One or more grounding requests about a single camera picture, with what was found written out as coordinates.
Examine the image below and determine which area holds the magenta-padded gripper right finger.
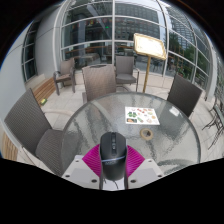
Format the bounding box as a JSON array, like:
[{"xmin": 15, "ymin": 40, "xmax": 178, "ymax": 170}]
[{"xmin": 124, "ymin": 143, "xmax": 165, "ymax": 190}]

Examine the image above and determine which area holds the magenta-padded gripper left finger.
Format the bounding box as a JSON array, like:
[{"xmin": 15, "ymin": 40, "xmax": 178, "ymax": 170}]
[{"xmin": 62, "ymin": 143, "xmax": 102, "ymax": 190}]

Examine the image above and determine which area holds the black computer mouse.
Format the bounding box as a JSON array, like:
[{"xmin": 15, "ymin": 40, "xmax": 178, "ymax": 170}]
[{"xmin": 99, "ymin": 131, "xmax": 128, "ymax": 183}]

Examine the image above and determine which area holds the beige tape roll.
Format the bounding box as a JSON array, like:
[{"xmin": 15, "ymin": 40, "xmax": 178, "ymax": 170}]
[{"xmin": 139, "ymin": 128, "xmax": 155, "ymax": 140}]

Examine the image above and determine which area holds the colourful picture menu card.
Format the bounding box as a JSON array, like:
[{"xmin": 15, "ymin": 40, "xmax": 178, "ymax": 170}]
[{"xmin": 124, "ymin": 106, "xmax": 161, "ymax": 126}]

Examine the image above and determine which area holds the grey wicker chair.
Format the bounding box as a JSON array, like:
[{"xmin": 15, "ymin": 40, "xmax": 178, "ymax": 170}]
[
  {"xmin": 166, "ymin": 73, "xmax": 203, "ymax": 118},
  {"xmin": 3, "ymin": 88, "xmax": 79, "ymax": 178},
  {"xmin": 114, "ymin": 55, "xmax": 140, "ymax": 92},
  {"xmin": 81, "ymin": 64, "xmax": 118, "ymax": 104},
  {"xmin": 53, "ymin": 58, "xmax": 77, "ymax": 97}
]

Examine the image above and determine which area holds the wooden slatted bench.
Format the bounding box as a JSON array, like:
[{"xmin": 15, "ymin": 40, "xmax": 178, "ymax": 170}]
[
  {"xmin": 31, "ymin": 76, "xmax": 57, "ymax": 106},
  {"xmin": 1, "ymin": 131, "xmax": 19, "ymax": 161}
]

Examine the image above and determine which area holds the group of metal folding chairs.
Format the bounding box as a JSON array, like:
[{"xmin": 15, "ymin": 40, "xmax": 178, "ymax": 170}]
[{"xmin": 201, "ymin": 96, "xmax": 224, "ymax": 149}]

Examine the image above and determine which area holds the golden menu stand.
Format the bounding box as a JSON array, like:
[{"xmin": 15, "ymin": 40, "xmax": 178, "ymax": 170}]
[{"xmin": 133, "ymin": 32, "xmax": 168, "ymax": 94}]

